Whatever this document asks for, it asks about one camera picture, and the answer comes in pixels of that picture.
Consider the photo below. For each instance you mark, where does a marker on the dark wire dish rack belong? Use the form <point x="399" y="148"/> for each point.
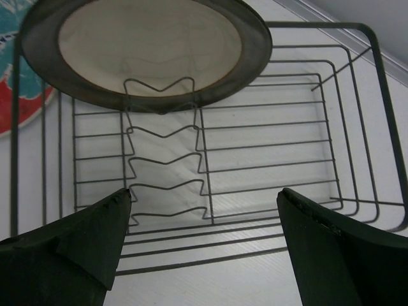
<point x="204" y="179"/>

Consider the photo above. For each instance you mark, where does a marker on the grey rim cream plate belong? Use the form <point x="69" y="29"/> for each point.
<point x="146" y="56"/>

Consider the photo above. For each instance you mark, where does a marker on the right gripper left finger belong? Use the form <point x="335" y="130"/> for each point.
<point x="71" y="261"/>

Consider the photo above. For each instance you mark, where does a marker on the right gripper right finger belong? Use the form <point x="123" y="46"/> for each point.
<point x="338" y="260"/>

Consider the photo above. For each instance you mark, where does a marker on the red teal floral plate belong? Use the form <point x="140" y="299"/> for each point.
<point x="33" y="94"/>

